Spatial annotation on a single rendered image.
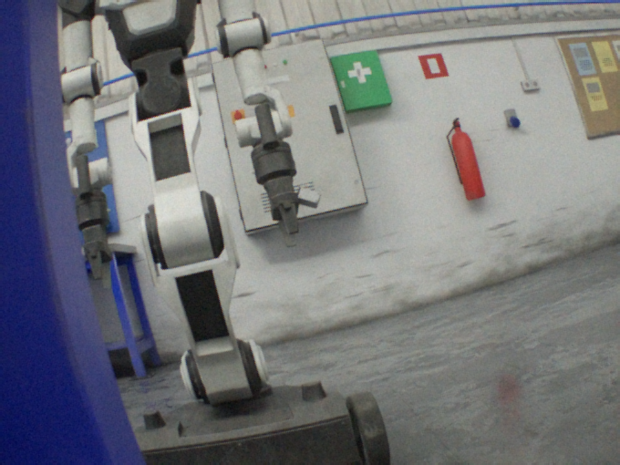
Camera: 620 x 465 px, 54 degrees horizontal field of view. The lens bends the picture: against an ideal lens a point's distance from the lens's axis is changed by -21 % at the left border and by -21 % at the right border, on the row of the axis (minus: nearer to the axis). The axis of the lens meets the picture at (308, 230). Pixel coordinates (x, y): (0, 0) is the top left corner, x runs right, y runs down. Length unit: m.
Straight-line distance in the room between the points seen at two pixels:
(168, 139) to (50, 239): 1.42
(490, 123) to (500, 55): 0.62
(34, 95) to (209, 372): 1.41
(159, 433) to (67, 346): 1.24
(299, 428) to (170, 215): 0.51
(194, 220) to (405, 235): 3.71
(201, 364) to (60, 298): 1.39
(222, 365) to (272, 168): 0.44
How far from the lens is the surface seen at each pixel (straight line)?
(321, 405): 1.44
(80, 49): 1.79
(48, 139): 0.24
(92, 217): 1.60
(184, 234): 1.49
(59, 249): 0.23
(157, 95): 1.67
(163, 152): 1.62
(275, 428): 1.41
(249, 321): 5.07
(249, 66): 1.70
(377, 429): 1.42
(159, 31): 1.71
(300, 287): 5.06
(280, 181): 1.57
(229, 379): 1.62
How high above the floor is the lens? 0.49
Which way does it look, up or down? 2 degrees up
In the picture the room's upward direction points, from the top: 13 degrees counter-clockwise
